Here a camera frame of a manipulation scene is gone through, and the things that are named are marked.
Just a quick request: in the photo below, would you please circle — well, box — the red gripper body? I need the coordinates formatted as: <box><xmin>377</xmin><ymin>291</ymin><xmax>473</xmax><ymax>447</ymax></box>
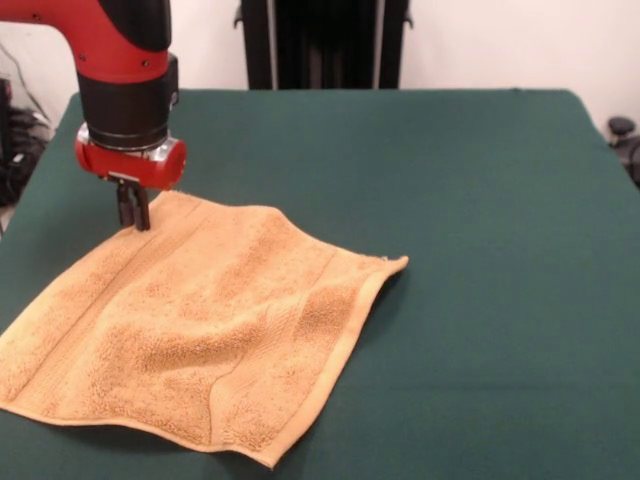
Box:
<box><xmin>74</xmin><ymin>123</ymin><xmax>189</xmax><ymax>192</ymax></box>

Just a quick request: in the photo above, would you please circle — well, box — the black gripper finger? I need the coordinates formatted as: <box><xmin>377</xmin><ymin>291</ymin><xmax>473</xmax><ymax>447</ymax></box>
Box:
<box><xmin>115</xmin><ymin>180</ymin><xmax>137</xmax><ymax>229</ymax></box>
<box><xmin>132</xmin><ymin>185</ymin><xmax>152</xmax><ymax>233</ymax></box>

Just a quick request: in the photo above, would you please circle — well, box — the tan terry towel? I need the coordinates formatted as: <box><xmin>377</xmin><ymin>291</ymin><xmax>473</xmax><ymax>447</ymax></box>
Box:
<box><xmin>0</xmin><ymin>189</ymin><xmax>410</xmax><ymax>470</ymax></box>

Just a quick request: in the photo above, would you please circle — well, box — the black box device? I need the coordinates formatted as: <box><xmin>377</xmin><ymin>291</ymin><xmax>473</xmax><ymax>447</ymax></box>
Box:
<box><xmin>0</xmin><ymin>77</ymin><xmax>12</xmax><ymax>151</ymax></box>

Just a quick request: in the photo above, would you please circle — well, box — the black upright stand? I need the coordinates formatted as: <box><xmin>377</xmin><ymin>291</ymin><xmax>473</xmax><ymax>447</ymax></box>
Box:
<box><xmin>232</xmin><ymin>0</ymin><xmax>415</xmax><ymax>91</ymax></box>

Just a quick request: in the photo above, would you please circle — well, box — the dark green table cloth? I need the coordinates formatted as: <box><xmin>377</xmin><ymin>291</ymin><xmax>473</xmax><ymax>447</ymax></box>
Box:
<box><xmin>0</xmin><ymin>87</ymin><xmax>640</xmax><ymax>480</ymax></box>

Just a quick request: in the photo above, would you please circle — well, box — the black round floor object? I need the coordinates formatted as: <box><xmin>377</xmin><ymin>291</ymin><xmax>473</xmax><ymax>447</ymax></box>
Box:
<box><xmin>607</xmin><ymin>115</ymin><xmax>640</xmax><ymax>189</ymax></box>

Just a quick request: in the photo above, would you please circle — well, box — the black coiled cable bundle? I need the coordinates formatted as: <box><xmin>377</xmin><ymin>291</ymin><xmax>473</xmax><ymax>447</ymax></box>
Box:
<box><xmin>0</xmin><ymin>107</ymin><xmax>54</xmax><ymax>207</ymax></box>

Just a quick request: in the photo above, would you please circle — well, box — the thin grey cable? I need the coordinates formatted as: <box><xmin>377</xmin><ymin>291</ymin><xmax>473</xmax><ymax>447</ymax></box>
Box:
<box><xmin>0</xmin><ymin>42</ymin><xmax>51</xmax><ymax>121</ymax></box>

